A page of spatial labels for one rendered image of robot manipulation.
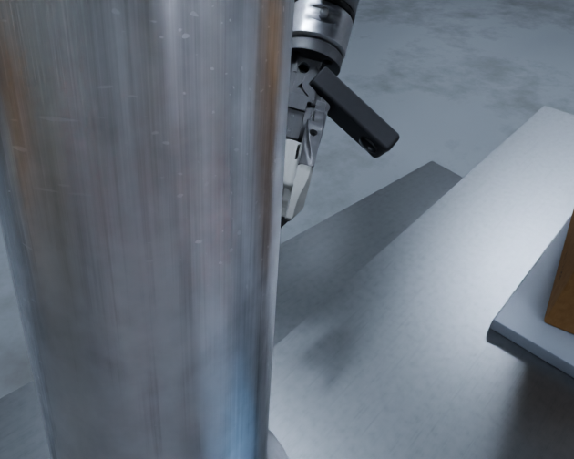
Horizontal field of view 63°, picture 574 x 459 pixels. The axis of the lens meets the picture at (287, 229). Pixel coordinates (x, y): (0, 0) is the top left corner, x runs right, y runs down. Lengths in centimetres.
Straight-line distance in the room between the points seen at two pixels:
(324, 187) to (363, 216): 145
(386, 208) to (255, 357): 69
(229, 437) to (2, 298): 189
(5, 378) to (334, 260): 131
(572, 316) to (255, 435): 54
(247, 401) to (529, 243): 71
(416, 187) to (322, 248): 24
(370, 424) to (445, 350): 15
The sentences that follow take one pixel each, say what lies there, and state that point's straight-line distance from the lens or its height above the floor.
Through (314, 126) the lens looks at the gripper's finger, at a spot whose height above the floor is 111.
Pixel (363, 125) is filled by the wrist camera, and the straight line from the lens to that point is 52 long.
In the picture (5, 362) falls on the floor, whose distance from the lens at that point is 183.
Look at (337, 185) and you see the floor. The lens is 227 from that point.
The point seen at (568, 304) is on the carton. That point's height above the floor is 90.
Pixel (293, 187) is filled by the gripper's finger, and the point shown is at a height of 108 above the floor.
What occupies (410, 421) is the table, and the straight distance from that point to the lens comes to 59.
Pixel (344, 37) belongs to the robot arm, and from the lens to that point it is 55.
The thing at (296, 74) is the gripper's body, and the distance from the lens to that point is 54.
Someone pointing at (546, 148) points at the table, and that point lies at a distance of 110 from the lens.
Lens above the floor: 134
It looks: 42 degrees down
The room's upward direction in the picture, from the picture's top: straight up
